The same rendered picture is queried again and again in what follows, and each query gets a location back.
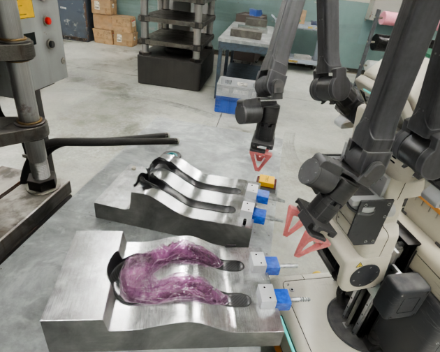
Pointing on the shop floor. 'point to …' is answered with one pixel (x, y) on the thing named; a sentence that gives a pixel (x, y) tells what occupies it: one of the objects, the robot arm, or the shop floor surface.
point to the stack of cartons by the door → (112, 24)
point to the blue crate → (225, 104)
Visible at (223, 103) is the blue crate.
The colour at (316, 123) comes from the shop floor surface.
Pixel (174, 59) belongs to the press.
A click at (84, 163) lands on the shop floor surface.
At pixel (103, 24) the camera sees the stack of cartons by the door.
